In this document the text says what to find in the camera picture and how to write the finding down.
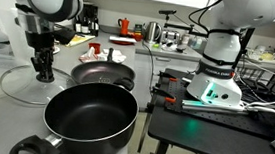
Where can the red enamel mug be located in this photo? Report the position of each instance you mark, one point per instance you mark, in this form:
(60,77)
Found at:
(95,48)

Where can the steel toaster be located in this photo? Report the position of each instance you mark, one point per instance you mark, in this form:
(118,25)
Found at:
(171,37)

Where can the black cooking pot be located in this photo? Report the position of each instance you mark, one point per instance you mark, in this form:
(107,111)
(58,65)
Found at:
(90,116)

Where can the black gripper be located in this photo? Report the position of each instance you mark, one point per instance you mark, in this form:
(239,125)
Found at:
(40,40)

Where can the white dish rack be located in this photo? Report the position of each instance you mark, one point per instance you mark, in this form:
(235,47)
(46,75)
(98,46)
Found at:
(269,56)

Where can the steel electric kettle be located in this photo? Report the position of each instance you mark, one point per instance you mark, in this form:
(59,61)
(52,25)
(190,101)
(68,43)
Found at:
(153,33)

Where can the red moka pot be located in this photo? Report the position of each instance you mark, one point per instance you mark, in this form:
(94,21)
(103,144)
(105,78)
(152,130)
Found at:
(124,27)

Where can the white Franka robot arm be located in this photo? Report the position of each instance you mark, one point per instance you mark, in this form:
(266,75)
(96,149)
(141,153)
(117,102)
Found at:
(236,59)

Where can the black clamp orange tip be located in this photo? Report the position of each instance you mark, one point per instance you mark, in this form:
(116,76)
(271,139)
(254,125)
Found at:
(162,94)
(174,77)

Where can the aluminium rail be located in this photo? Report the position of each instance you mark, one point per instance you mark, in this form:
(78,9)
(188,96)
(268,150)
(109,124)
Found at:
(215,107)

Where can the red flat plate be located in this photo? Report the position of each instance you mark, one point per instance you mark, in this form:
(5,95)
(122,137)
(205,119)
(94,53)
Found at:
(122,42)

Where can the black camera arm mount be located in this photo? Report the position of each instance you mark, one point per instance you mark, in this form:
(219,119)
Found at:
(182,26)

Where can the dark wine bottle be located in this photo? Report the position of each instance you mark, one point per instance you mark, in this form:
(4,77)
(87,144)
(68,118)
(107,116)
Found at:
(86,25)
(95,27)
(78,25)

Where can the black robot table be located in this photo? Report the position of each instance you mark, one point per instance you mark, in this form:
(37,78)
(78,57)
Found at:
(212,137)

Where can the crumpled white towel red stripes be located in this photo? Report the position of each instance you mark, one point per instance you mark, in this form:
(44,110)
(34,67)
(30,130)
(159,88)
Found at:
(88,56)

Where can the clear glass lid black knob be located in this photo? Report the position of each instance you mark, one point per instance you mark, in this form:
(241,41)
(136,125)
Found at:
(26,89)

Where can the black frying pan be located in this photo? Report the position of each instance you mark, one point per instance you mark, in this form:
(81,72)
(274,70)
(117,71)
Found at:
(101,72)

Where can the folded white towel red stripes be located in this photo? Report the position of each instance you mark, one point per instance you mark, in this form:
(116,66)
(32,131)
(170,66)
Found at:
(117,56)

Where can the white paper towel roll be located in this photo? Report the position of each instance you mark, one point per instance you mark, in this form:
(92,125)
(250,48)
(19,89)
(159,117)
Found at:
(5,35)

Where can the yellow patterned cloth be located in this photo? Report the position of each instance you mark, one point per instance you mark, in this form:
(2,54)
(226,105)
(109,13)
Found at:
(77,40)

